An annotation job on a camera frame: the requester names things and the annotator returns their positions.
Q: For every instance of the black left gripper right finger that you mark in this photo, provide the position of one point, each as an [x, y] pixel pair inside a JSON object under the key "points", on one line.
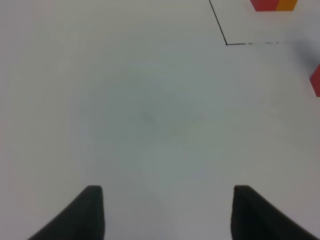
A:
{"points": [[254, 218]]}

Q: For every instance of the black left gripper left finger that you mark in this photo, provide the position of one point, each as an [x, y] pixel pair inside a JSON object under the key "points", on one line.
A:
{"points": [[82, 219]]}

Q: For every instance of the red template cube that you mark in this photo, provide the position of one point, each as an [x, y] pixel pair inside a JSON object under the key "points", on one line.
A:
{"points": [[264, 5]]}

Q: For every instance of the orange template cube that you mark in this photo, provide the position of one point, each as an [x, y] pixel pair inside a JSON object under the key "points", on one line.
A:
{"points": [[286, 5]]}

